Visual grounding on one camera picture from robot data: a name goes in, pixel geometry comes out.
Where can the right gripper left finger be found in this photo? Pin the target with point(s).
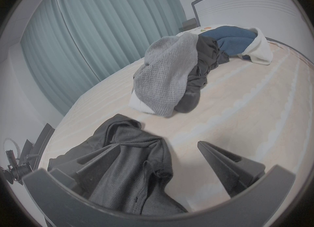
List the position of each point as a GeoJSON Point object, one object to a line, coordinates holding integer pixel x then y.
{"type": "Point", "coordinates": [95, 169]}

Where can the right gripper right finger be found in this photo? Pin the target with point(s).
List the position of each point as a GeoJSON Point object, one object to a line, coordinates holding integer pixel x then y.
{"type": "Point", "coordinates": [225, 168]}

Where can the black trousers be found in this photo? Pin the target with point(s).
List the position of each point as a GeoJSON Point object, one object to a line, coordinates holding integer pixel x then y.
{"type": "Point", "coordinates": [127, 157]}

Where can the bed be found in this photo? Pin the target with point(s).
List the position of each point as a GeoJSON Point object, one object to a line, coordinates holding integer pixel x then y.
{"type": "Point", "coordinates": [233, 113]}

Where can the pile of clothes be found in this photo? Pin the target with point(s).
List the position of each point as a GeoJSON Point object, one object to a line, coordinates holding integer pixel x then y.
{"type": "Point", "coordinates": [166, 79]}

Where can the blue-green curtain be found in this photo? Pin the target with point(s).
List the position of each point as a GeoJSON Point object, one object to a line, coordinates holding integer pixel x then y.
{"type": "Point", "coordinates": [117, 25]}
{"type": "Point", "coordinates": [49, 62]}

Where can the white printed pillow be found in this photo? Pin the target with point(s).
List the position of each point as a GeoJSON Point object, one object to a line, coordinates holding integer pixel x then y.
{"type": "Point", "coordinates": [193, 30]}

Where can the grey bedside table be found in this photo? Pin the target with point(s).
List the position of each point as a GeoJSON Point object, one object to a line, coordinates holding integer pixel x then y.
{"type": "Point", "coordinates": [189, 24]}

